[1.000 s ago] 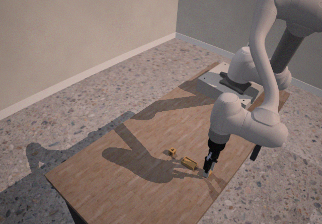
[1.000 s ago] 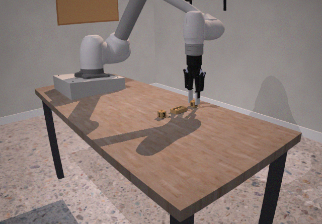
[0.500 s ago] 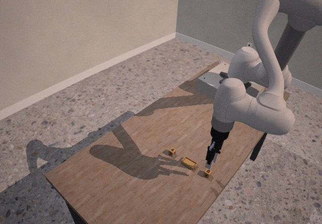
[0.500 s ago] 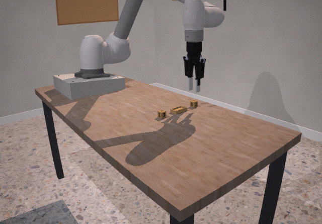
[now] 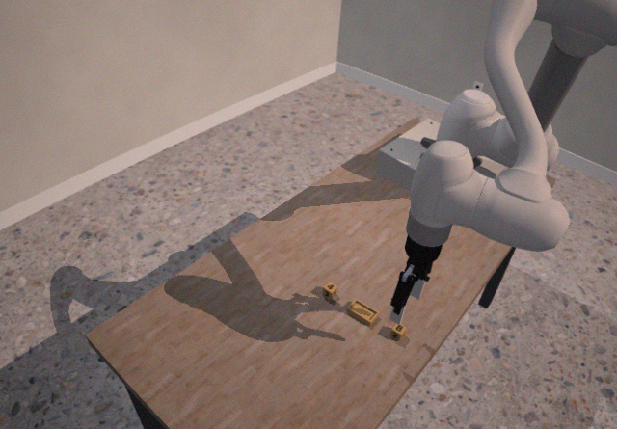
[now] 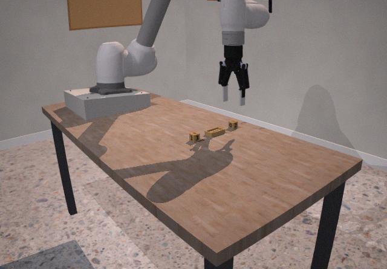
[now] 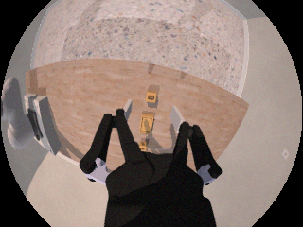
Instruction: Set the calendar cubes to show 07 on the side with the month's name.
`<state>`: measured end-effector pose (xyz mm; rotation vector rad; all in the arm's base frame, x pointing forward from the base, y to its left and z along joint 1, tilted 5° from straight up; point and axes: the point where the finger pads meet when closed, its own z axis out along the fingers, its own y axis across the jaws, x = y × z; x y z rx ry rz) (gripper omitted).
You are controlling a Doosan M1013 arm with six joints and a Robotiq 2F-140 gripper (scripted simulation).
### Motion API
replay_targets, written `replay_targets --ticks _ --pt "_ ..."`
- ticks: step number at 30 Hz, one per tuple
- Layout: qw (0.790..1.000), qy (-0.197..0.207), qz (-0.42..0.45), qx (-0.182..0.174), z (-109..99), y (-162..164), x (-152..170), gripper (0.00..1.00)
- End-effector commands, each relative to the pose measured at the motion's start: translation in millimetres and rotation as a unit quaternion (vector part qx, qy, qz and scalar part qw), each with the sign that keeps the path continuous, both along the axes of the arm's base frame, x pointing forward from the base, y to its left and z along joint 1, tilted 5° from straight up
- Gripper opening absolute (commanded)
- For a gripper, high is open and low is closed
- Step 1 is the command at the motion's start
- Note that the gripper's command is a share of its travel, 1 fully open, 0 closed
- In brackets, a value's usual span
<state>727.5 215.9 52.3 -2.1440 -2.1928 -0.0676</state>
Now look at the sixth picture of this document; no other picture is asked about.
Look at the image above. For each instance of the tan wooden number cube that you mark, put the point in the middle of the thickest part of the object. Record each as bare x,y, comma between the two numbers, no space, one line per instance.
194,136
233,124

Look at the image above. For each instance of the orange rectangular tray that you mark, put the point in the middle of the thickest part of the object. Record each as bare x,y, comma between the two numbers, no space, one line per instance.
214,132

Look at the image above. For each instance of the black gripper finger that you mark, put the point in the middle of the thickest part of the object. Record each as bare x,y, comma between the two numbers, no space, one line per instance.
225,79
243,81

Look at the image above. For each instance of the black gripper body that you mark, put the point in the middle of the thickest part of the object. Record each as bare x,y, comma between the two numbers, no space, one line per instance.
233,55

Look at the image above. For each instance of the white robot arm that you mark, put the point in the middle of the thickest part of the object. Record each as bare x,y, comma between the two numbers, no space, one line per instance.
113,63

